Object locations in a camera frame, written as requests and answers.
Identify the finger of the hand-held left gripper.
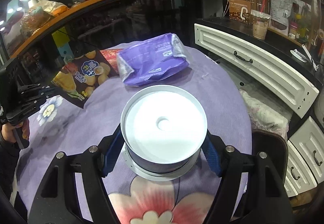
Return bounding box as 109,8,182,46
6,96,47,119
16,83,62,99

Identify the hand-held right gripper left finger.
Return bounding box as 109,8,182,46
29,126,127,224

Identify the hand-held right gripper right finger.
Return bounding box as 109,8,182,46
201,133,296,224

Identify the dark blue chip bag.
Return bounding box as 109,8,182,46
51,50,120,109

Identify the dark blue paper cup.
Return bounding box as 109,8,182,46
120,84,208,180

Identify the black trash bin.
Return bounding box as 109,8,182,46
252,129,289,204

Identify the purple plastic packet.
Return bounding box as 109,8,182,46
116,32,190,87

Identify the person's left hand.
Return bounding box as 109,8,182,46
0,121,30,143

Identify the purple floral tablecloth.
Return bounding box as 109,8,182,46
15,42,254,224

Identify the yellow sign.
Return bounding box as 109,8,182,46
52,29,71,48

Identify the white patterned cushion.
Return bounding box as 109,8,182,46
238,87,289,138

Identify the white drawer unit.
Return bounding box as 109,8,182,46
283,116,324,198

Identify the white drawer cabinet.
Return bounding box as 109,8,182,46
194,23,320,118

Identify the white hair tool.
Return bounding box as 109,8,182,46
290,45,318,70

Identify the plastic coffee cup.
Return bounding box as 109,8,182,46
250,9,271,40

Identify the white dark pouch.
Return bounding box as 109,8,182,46
268,0,294,36

